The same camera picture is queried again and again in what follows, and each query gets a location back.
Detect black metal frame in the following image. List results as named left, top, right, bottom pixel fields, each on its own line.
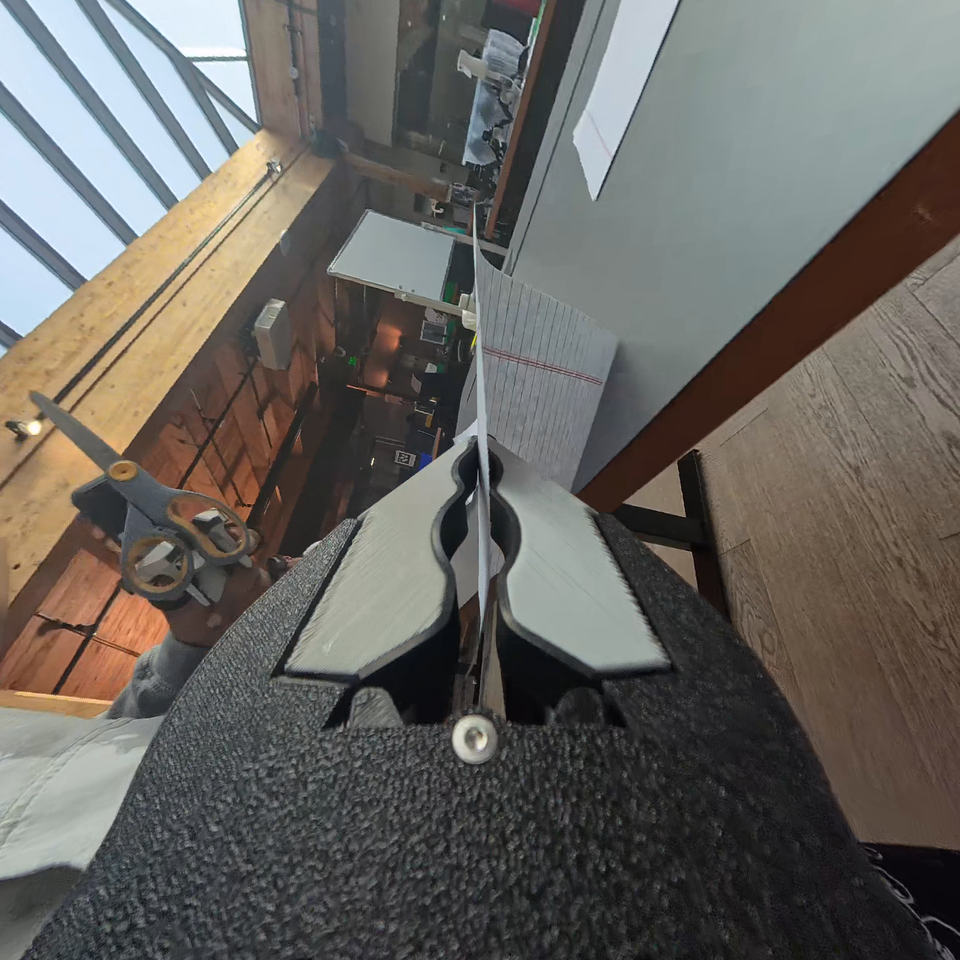
left=615, top=448, right=734, bottom=620

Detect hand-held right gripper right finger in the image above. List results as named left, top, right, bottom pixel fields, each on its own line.
left=487, top=441, right=674, bottom=725

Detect white wall box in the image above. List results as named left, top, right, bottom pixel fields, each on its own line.
left=253, top=298, right=292, bottom=370

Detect person's left forearm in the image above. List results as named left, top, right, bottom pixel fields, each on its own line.
left=108, top=630, right=215, bottom=721

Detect lined paper sheet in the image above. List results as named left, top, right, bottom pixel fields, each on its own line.
left=452, top=201, right=621, bottom=627

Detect stack of lined paper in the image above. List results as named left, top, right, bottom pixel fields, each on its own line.
left=572, top=0, right=681, bottom=201

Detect grey orange scissors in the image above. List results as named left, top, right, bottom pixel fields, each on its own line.
left=28, top=390, right=261, bottom=603

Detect person's left hand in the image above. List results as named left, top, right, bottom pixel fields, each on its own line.
left=166, top=553, right=305, bottom=651

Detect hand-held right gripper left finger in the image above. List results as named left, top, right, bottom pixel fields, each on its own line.
left=283, top=436, right=483, bottom=725

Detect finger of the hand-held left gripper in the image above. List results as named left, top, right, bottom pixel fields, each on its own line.
left=142, top=543, right=190, bottom=588
left=193, top=508, right=252, bottom=567

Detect white whiteboard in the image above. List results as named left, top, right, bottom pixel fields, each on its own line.
left=327, top=210, right=457, bottom=305

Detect glass skylight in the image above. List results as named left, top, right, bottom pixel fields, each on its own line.
left=0, top=0, right=260, bottom=354

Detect person's grey hooded sweatshirt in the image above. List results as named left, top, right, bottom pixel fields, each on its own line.
left=0, top=705, right=166, bottom=960

